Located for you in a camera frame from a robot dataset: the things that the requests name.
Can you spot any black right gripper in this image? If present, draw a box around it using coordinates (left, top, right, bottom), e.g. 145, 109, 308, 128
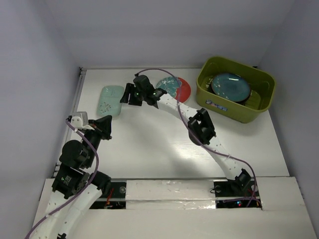
120, 83, 146, 107

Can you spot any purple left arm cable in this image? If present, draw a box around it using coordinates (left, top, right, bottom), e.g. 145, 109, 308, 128
23, 119, 102, 239

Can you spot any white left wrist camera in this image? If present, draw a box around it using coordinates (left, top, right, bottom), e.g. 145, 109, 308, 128
66, 112, 89, 129

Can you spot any red teal floral plate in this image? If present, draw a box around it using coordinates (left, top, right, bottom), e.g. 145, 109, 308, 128
156, 76, 191, 103

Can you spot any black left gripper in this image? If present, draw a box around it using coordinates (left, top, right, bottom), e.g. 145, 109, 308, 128
83, 114, 113, 166

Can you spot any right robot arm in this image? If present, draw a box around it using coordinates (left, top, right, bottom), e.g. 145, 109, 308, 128
120, 74, 252, 195

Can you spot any dark teal round plate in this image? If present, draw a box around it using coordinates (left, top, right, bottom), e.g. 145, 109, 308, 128
209, 73, 251, 104

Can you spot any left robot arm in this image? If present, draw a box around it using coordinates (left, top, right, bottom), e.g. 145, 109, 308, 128
26, 112, 112, 239

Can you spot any mint rectangular divided plate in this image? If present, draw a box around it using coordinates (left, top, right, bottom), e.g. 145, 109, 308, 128
97, 85, 124, 117

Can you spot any green plastic bin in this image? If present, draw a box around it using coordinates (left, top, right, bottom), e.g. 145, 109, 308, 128
196, 56, 277, 123

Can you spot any aluminium table rail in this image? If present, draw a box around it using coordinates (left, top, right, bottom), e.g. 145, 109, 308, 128
51, 66, 87, 178

